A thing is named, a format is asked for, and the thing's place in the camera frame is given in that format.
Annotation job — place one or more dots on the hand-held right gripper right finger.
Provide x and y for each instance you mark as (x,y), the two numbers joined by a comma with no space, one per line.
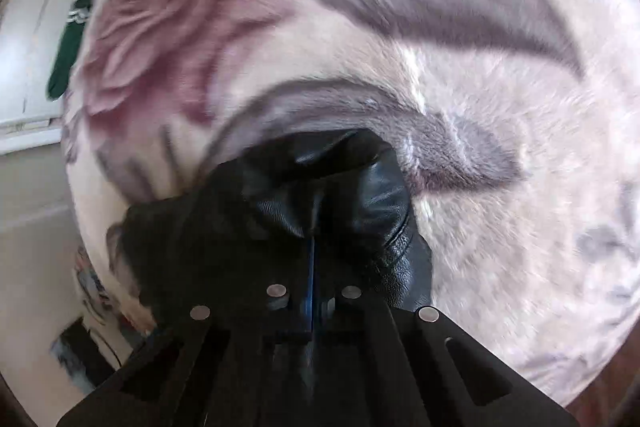
(329,309)

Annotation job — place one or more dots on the patterned cloth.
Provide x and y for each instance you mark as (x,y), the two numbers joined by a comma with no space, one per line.
(82,337)

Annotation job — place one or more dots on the white box with green print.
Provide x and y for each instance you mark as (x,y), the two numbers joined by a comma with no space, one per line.
(30,57)

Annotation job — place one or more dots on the pink floral plush blanket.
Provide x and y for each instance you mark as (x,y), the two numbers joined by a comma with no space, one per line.
(475,107)

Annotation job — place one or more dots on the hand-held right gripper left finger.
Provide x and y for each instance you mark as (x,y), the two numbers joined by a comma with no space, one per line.
(299,313)

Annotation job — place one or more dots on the black leather jacket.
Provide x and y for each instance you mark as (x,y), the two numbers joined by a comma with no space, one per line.
(370,207)

